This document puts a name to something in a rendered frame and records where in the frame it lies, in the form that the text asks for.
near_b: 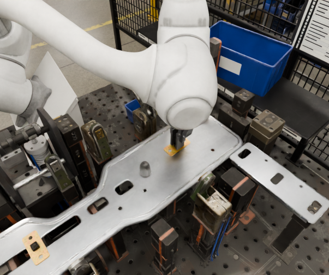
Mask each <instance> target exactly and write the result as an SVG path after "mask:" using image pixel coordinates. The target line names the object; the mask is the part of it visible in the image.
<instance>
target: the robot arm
mask: <svg viewBox="0 0 329 275"><path fill-rule="evenodd" d="M32 33H33V34H35V35H36V36H38V37H39V38H40V39H42V40H43V41H45V42H46V43H48V44H49V45H51V46H52V47H54V48H55V49H56V50H58V51H59V52H60V53H62V54H64V55H65V56H66V57H68V58H69V59H71V60H72V61H73V62H75V63H76V64H78V65H79V66H81V67H82V68H84V69H86V70H87V71H89V72H90V73H92V74H94V75H96V76H98V77H100V78H102V79H104V80H106V81H109V82H112V83H115V84H117V85H120V86H123V87H125V88H128V89H130V90H132V91H134V92H135V93H136V94H137V95H138V96H139V97H140V98H141V100H142V102H143V103H146V104H148V105H150V106H151V107H153V108H154V109H155V110H156V111H157V114H158V115H159V117H160V118H161V119H162V120H163V121H164V122H165V123H166V124H167V125H169V127H170V134H171V138H170V144H171V145H173V144H174V143H175V142H176V150H178V149H180V148H181V147H183V146H184V141H185V140H186V138H187V137H188V136H189V135H191V134H192V132H193V129H194V128H196V127H198V126H200V125H202V124H203V123H204V122H206V120H207V119H208V118H209V116H210V114H211V112H212V110H213V107H214V106H215V104H216V101H217V92H218V84H217V73H216V68H215V65H214V61H213V58H212V56H211V54H210V28H209V13H208V7H207V3H206V0H163V3H162V6H161V10H160V14H159V21H158V31H157V44H152V45H151V46H150V47H149V48H147V49H146V50H144V51H141V52H125V51H120V50H116V49H114V48H111V47H109V46H107V45H105V44H103V43H101V42H100V41H98V40H96V39H95V38H94V37H92V36H91V35H89V34H88V33H87V32H85V31H84V30H82V29H81V28H80V27H78V26H77V25H76V24H74V23H73V22H71V21H70V20H69V19H67V18H66V17H65V16H63V15H62V14H60V13H59V12H58V11H56V10H55V9H54V8H52V7H51V6H49V5H48V4H46V3H45V2H44V1H42V0H0V111H1V112H6V113H12V114H16V115H17V118H16V122H15V125H16V126H17V127H22V126H23V125H24V123H25V122H26V121H27V122H28V124H31V123H33V122H37V120H38V118H39V115H38V113H37V108H40V107H43V108H44V106H45V104H46V101H47V100H48V98H49V96H50V95H51V93H52V89H50V88H47V87H46V86H45V85H44V84H43V83H42V82H41V81H40V80H39V78H38V76H36V75H33V76H32V78H31V80H28V79H26V73H25V68H26V64H27V61H28V57H29V53H30V49H31V43H32Z"/></svg>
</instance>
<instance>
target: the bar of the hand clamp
mask: <svg viewBox="0 0 329 275"><path fill-rule="evenodd" d="M139 99H140V104H141V110H142V112H143V113H144V114H145V115H146V117H147V121H149V119H148V113H147V107H149V109H150V111H152V114H151V116H152V117H155V110H154V108H153V107H151V106H150V105H148V104H146V103H143V102H142V100H141V98H140V97H139Z"/></svg>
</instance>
